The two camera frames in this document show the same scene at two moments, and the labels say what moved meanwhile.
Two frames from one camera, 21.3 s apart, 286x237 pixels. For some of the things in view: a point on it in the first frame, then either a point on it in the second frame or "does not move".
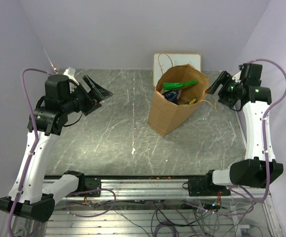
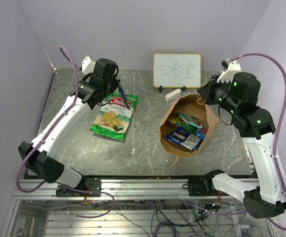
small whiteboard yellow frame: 162,60 does not move
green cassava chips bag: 168,85 to 113,117
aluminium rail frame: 138,205 does not move
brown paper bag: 180,88 to 191,105
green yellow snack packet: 192,101 to 174,120
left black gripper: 91,104 to 115,83
